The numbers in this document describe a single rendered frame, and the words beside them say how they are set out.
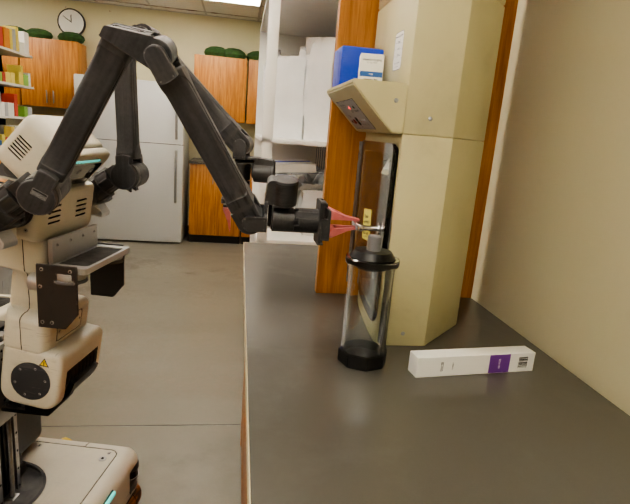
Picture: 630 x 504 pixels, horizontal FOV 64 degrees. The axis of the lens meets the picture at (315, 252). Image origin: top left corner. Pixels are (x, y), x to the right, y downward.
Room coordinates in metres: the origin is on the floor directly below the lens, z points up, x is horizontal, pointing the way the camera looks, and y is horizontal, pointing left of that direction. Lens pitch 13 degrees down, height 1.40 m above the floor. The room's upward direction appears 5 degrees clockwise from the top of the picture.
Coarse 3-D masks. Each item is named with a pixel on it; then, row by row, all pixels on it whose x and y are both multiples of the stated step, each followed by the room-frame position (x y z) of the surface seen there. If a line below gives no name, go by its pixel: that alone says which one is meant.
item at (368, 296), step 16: (352, 272) 0.96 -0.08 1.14; (368, 272) 0.94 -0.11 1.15; (384, 272) 0.94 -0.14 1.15; (352, 288) 0.95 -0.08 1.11; (368, 288) 0.94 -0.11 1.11; (384, 288) 0.94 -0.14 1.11; (352, 304) 0.95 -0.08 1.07; (368, 304) 0.94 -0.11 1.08; (384, 304) 0.95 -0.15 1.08; (352, 320) 0.95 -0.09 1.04; (368, 320) 0.94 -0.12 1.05; (384, 320) 0.95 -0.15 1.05; (352, 336) 0.95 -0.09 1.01; (368, 336) 0.94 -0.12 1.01; (384, 336) 0.96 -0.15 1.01; (352, 352) 0.94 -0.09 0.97; (368, 352) 0.94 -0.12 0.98
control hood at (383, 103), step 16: (352, 80) 1.06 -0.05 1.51; (368, 80) 1.06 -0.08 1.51; (336, 96) 1.28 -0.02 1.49; (352, 96) 1.14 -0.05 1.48; (368, 96) 1.06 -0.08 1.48; (384, 96) 1.06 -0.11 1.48; (400, 96) 1.07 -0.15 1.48; (368, 112) 1.11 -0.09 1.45; (384, 112) 1.06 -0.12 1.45; (400, 112) 1.07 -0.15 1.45; (384, 128) 1.09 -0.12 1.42; (400, 128) 1.07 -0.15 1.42
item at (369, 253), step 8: (368, 240) 0.98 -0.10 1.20; (376, 240) 0.97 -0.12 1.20; (360, 248) 0.99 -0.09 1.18; (368, 248) 0.97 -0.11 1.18; (376, 248) 0.97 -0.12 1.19; (384, 248) 1.01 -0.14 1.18; (352, 256) 0.97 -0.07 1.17; (360, 256) 0.95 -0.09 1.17; (368, 256) 0.94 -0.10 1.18; (376, 256) 0.94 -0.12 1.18; (384, 256) 0.95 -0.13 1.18; (392, 256) 0.97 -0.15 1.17
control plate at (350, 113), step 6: (336, 102) 1.34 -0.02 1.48; (342, 102) 1.27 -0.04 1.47; (348, 102) 1.21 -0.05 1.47; (354, 102) 1.15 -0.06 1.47; (342, 108) 1.32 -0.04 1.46; (348, 108) 1.26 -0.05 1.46; (348, 114) 1.31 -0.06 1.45; (354, 114) 1.24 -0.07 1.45; (360, 114) 1.19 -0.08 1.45; (366, 120) 1.18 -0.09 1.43; (360, 126) 1.28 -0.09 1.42; (366, 126) 1.22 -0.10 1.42; (372, 126) 1.17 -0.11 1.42
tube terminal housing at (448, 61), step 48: (432, 0) 1.07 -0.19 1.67; (480, 0) 1.12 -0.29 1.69; (384, 48) 1.29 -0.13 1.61; (432, 48) 1.08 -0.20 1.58; (480, 48) 1.15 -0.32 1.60; (432, 96) 1.08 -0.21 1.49; (480, 96) 1.19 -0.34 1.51; (432, 144) 1.08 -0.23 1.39; (480, 144) 1.23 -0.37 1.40; (432, 192) 1.08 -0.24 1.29; (432, 240) 1.09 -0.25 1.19; (432, 288) 1.09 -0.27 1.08; (432, 336) 1.12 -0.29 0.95
